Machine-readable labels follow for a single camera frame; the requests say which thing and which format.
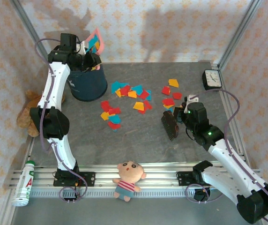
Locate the dark wooden brush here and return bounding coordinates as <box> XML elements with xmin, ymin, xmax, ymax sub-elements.
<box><xmin>161</xmin><ymin>110</ymin><xmax>180</xmax><ymax>142</ymax></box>

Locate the pink plastic dustpan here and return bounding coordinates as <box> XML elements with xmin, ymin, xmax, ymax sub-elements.
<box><xmin>84</xmin><ymin>28</ymin><xmax>106</xmax><ymax>71</ymax></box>

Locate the dark blue trash bin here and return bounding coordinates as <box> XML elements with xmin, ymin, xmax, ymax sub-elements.
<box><xmin>68</xmin><ymin>63</ymin><xmax>108</xmax><ymax>102</ymax></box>

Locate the black square table clock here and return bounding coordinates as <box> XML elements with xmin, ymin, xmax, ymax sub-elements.
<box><xmin>202</xmin><ymin>69</ymin><xmax>223</xmax><ymax>91</ymax></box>

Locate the cartoon boy plush doll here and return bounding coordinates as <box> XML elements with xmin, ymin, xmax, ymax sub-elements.
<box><xmin>112</xmin><ymin>160</ymin><xmax>148</xmax><ymax>202</ymax></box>

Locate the brown teddy bear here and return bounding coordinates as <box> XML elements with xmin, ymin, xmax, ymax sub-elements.
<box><xmin>16</xmin><ymin>90</ymin><xmax>67</xmax><ymax>138</ymax></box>

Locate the white plastic drink bottle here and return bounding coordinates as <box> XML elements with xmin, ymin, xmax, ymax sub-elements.
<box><xmin>11</xmin><ymin>160</ymin><xmax>36</xmax><ymax>207</ymax></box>

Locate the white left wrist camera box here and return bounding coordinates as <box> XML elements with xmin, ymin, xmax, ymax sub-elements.
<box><xmin>76</xmin><ymin>40</ymin><xmax>88</xmax><ymax>55</ymax></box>

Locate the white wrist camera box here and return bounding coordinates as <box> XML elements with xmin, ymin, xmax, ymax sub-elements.
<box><xmin>184</xmin><ymin>94</ymin><xmax>200</xmax><ymax>111</ymax></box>
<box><xmin>76</xmin><ymin>40</ymin><xmax>88</xmax><ymax>55</ymax></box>

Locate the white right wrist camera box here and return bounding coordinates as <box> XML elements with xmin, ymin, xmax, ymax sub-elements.
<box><xmin>184</xmin><ymin>94</ymin><xmax>200</xmax><ymax>111</ymax></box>

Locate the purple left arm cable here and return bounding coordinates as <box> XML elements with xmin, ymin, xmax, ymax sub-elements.
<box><xmin>35</xmin><ymin>37</ymin><xmax>89</xmax><ymax>204</ymax></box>

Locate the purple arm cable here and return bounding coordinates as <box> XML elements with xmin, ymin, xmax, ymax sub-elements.
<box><xmin>35</xmin><ymin>37</ymin><xmax>89</xmax><ymax>204</ymax></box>
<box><xmin>184</xmin><ymin>89</ymin><xmax>268</xmax><ymax>225</ymax></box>

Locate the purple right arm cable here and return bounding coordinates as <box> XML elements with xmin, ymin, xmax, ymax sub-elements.
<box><xmin>184</xmin><ymin>89</ymin><xmax>268</xmax><ymax>225</ymax></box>

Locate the aluminium frame post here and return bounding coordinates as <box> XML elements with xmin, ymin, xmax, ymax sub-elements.
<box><xmin>218</xmin><ymin>0</ymin><xmax>263</xmax><ymax>70</ymax></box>
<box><xmin>9</xmin><ymin>0</ymin><xmax>54</xmax><ymax>68</ymax></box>

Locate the aluminium table side rail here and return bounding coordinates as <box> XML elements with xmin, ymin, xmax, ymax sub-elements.
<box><xmin>0</xmin><ymin>137</ymin><xmax>36</xmax><ymax>225</ymax></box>
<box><xmin>218</xmin><ymin>67</ymin><xmax>252</xmax><ymax>169</ymax></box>

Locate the wide aluminium mounting rail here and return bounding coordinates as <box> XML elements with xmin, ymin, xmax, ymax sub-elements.
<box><xmin>8</xmin><ymin>164</ymin><xmax>265</xmax><ymax>189</ymax></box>

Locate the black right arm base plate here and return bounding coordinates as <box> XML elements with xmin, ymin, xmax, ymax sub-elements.
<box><xmin>176</xmin><ymin>171</ymin><xmax>220</xmax><ymax>188</ymax></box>

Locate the slotted grey cable duct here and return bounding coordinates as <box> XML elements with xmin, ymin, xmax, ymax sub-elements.
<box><xmin>28</xmin><ymin>189</ymin><xmax>220</xmax><ymax>199</ymax></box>

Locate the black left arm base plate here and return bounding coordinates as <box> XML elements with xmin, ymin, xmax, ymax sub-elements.
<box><xmin>53</xmin><ymin>172</ymin><xmax>96</xmax><ymax>188</ymax></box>

